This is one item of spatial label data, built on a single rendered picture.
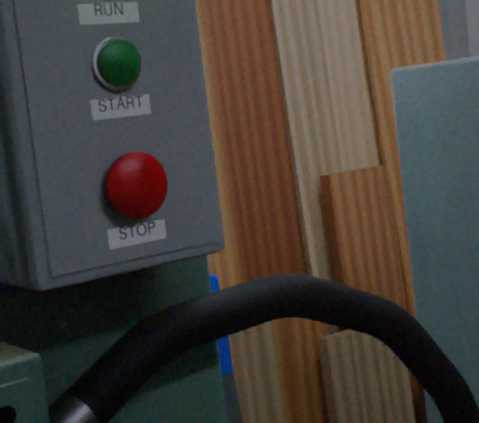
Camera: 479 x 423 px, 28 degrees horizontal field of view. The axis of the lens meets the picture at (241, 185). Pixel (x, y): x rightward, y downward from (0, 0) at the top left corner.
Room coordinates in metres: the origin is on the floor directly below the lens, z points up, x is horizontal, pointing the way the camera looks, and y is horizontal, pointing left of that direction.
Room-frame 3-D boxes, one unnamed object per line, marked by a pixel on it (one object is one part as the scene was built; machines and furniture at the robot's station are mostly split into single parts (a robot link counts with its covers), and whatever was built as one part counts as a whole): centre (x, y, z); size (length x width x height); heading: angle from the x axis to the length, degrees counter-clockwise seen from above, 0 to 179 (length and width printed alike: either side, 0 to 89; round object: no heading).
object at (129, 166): (0.43, 0.05, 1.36); 0.03 x 0.01 x 0.03; 125
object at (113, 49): (0.43, 0.05, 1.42); 0.02 x 0.01 x 0.02; 125
